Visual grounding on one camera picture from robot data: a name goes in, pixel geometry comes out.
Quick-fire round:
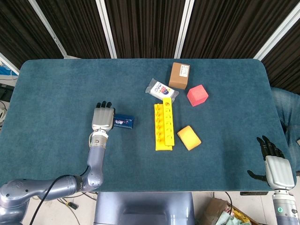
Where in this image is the yellow toy brick plate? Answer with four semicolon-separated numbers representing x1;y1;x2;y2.
153;97;175;151

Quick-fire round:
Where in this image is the dark pleated curtain panel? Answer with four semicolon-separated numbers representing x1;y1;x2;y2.
261;22;300;94
181;0;300;59
0;0;64;70
36;0;111;59
105;0;186;59

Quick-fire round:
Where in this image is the teal velvet table cloth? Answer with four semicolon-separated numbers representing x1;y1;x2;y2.
0;58;296;192

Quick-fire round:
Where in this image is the white partition post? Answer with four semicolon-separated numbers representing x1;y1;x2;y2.
28;0;82;59
0;52;21;75
95;0;117;59
173;0;195;59
253;0;300;61

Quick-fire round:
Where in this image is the thin black floor cable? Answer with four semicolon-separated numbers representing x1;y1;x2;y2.
224;191;233;210

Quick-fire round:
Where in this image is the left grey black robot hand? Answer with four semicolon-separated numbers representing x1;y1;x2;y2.
91;100;116;132

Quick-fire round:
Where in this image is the yellow sponge block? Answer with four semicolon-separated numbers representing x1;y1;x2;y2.
177;125;202;151

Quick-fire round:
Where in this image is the blue-grey robot torso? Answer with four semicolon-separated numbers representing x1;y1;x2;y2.
93;191;195;225

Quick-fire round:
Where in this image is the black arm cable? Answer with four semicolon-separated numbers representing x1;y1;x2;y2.
29;165;90;225

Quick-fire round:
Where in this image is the brown bag with clutter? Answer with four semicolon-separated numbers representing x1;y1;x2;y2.
199;198;256;225

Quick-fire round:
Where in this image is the red foam cube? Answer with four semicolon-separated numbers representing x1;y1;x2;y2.
187;84;209;107

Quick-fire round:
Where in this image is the white packet in clear bag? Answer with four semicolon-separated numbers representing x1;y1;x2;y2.
145;78;180;103

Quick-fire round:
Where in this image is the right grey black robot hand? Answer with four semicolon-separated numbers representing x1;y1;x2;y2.
247;135;295;190

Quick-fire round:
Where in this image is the blue printed glasses case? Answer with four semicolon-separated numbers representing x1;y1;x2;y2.
113;113;135;129

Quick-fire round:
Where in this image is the black table control panel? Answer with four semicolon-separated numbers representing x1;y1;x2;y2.
240;191;269;196

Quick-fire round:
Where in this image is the brown cardboard box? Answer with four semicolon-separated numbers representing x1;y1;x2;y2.
168;62;191;90

